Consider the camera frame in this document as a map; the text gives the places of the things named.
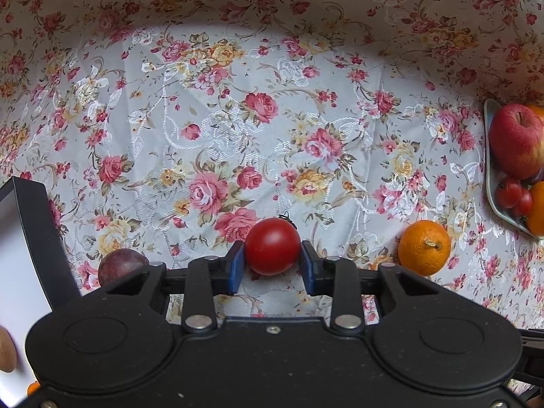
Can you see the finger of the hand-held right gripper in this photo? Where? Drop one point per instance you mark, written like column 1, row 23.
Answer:
column 533, row 361

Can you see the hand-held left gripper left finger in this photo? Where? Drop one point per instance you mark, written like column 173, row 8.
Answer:
column 236, row 267

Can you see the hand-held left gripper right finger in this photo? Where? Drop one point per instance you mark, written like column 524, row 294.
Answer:
column 308, row 272

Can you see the large red tomato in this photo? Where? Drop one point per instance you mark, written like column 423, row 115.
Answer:
column 272, row 244

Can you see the small orange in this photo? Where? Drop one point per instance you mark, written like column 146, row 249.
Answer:
column 539, row 111
column 537, row 212
column 424, row 247
column 33, row 388

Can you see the dark box with white inside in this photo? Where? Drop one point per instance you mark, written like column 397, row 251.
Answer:
column 21, row 263

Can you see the brown kiwi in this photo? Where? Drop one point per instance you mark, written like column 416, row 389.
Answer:
column 6, row 350

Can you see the dark purple plum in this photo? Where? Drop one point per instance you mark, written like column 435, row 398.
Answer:
column 119, row 265

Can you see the white floral tablecloth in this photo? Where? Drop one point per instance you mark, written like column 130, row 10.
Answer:
column 255, row 144

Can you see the small red cherry tomato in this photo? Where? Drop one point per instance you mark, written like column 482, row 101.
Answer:
column 508, row 193
column 525, row 204

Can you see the pale green plate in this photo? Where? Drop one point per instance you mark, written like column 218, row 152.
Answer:
column 493, row 178

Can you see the red apple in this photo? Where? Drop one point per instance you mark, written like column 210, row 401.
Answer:
column 516, row 140

